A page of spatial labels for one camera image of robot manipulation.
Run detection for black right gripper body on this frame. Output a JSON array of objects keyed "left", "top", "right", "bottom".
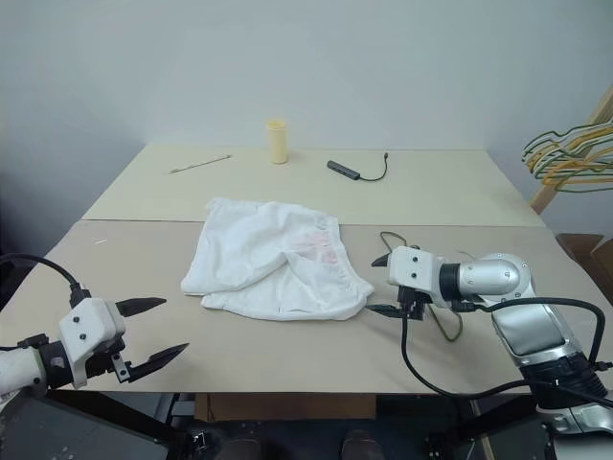
[{"left": 396, "top": 286, "right": 428, "bottom": 322}]

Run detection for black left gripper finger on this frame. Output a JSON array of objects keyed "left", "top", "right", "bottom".
[
  {"left": 115, "top": 296, "right": 168, "bottom": 318},
  {"left": 128, "top": 342, "right": 191, "bottom": 385}
]

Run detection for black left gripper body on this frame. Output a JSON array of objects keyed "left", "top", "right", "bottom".
[{"left": 85, "top": 334, "right": 134, "bottom": 384}]

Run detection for olive wire hanger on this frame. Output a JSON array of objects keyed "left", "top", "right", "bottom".
[{"left": 378, "top": 231, "right": 464, "bottom": 343}]

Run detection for white shorts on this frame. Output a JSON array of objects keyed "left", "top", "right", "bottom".
[{"left": 180, "top": 195, "right": 375, "bottom": 323}]

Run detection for brown cardboard sheet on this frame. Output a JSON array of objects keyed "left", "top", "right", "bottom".
[{"left": 193, "top": 392, "right": 377, "bottom": 424}]

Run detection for thin metal rod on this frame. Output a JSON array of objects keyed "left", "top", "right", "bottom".
[{"left": 168, "top": 153, "right": 233, "bottom": 174}]

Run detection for cream plastic cup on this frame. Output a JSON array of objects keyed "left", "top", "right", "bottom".
[{"left": 265, "top": 119, "right": 290, "bottom": 166}]

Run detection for brown cardboard box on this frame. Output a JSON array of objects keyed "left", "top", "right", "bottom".
[{"left": 555, "top": 232, "right": 613, "bottom": 289}]

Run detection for wooden clothes rack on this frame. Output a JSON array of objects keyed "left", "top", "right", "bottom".
[{"left": 528, "top": 83, "right": 613, "bottom": 213}]

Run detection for bunch of clothes hangers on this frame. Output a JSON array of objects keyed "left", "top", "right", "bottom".
[{"left": 525, "top": 123, "right": 613, "bottom": 170}]

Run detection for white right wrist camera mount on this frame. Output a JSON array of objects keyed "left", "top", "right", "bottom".
[{"left": 386, "top": 246, "right": 446, "bottom": 311}]

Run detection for black metal table frame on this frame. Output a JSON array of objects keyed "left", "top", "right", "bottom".
[{"left": 47, "top": 390, "right": 552, "bottom": 460}]

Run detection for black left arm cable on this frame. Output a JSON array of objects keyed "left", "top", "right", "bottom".
[{"left": 0, "top": 253, "right": 92, "bottom": 309}]

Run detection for dark USB hub with cable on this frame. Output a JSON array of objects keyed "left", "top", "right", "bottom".
[{"left": 327, "top": 151, "right": 391, "bottom": 183}]

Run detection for bunch of hanging wire hangers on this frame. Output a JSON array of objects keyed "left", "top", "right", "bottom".
[{"left": 520, "top": 113, "right": 613, "bottom": 162}]

